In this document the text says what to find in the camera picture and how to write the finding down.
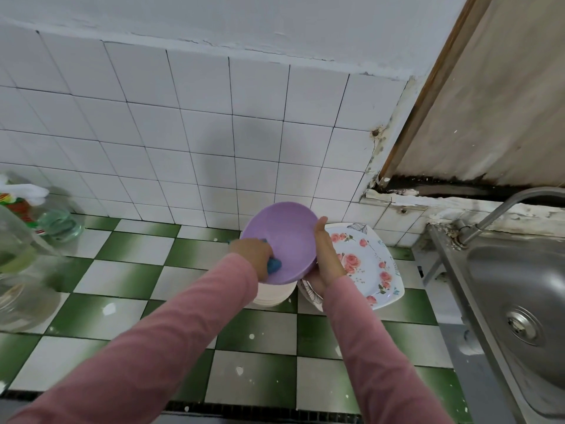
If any person's left hand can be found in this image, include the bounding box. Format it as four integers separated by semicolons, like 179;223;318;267
230;237;275;283

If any person's right hand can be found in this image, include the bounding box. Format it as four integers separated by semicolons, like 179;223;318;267
303;216;351;299

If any purple plastic bowl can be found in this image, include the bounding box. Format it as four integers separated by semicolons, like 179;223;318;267
240;202;321;286

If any stack of floral plates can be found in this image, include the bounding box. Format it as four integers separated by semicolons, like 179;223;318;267
298;222;406;313

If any stack of cream bowls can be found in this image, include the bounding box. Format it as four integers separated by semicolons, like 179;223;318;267
251;278;300;308

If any person's right forearm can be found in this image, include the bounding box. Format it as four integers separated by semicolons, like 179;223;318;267
322;276;453;424

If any person's left forearm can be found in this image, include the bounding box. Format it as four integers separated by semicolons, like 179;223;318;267
4;251;261;424

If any green checkered tile countertop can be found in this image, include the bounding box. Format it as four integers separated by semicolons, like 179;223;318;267
0;213;473;424

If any chrome faucet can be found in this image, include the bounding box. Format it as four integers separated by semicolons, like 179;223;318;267
452;187;565;248

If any clear bottle with green liquid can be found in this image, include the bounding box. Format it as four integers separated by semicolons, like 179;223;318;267
35;194;86;244

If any stainless steel sink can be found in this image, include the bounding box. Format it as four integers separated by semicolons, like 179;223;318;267
427;223;565;420

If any large clear plastic bottle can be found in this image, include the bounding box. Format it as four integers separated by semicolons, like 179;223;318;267
0;206;65;332

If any weathered wooden board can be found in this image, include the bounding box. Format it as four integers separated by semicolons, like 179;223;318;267
378;0;565;195

